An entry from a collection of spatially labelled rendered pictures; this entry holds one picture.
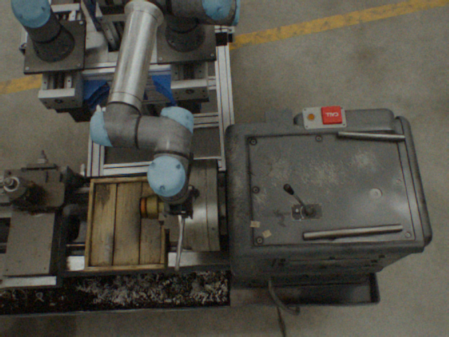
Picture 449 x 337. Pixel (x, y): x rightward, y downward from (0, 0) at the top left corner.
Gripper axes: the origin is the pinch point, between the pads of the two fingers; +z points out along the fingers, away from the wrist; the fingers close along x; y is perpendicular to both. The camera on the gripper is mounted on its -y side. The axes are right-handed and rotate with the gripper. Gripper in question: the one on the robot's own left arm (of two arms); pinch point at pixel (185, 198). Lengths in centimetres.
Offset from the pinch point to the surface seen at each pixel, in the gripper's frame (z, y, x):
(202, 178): 14.0, -9.5, 2.8
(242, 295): 80, 25, 18
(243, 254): 10.0, 13.5, 17.1
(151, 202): 24.7, -2.8, -14.7
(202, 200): 13.1, -2.1, 3.4
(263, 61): 149, -126, 24
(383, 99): 146, -100, 101
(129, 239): 48, 8, -26
